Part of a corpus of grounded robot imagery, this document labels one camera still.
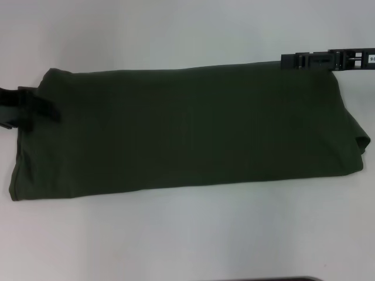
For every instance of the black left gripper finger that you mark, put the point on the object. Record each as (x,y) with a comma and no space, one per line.
(20,126)
(41,105)

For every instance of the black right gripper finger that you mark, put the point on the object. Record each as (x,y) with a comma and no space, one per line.
(307,61)

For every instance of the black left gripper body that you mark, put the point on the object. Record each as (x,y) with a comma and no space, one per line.
(10,101)

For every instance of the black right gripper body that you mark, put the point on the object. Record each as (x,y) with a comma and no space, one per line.
(354,59)

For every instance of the dark green FREE t-shirt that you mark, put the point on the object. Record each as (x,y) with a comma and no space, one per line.
(190,131)

